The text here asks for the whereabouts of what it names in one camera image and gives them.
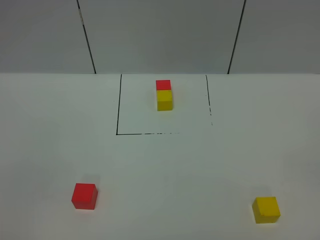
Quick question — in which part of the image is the yellow template block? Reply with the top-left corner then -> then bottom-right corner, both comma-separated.
156,90 -> 173,111

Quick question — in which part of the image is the red template block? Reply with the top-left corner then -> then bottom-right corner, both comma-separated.
156,79 -> 172,91

